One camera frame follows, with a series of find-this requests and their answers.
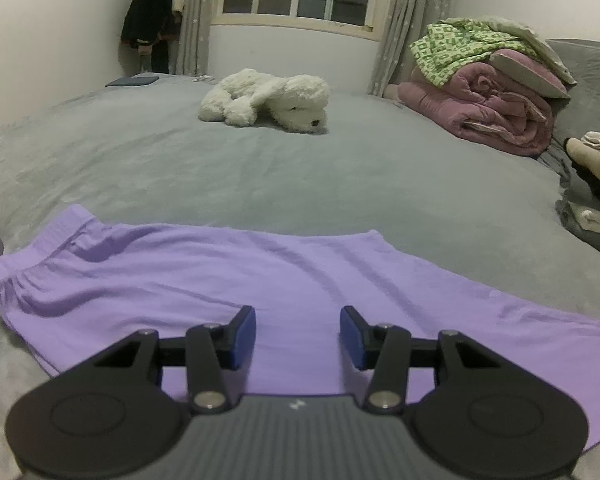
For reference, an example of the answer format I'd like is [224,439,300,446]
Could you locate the dark hanging coat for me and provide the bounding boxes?
[121,0,178,74]

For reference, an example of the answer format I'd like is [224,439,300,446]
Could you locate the white plush dog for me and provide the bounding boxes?
[198,68,330,134]

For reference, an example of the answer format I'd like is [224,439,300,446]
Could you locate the grey quilted headboard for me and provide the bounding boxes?
[539,39,600,178]

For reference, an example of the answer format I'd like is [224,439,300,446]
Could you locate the pink grey pillow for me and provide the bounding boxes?
[489,49,569,99]

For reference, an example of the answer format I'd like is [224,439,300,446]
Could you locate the grey right curtain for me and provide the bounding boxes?
[367,0,452,96]

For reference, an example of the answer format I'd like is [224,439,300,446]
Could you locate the pink folded quilt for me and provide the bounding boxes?
[384,62,554,157]

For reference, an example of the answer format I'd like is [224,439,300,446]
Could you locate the green patterned blanket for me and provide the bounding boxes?
[410,18,540,87]

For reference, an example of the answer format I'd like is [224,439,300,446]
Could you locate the white grey pillow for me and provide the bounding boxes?
[479,16,577,86]

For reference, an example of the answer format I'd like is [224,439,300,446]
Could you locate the grey curtain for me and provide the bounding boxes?
[174,0,216,76]
[367,0,452,96]

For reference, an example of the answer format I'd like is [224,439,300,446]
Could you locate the grey left curtain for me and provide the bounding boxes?
[174,0,216,76]

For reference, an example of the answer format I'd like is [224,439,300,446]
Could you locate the purple pants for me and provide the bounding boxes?
[0,205,600,444]

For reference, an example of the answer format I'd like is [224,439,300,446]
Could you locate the stack of folded clothes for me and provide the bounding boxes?
[555,131,600,252]

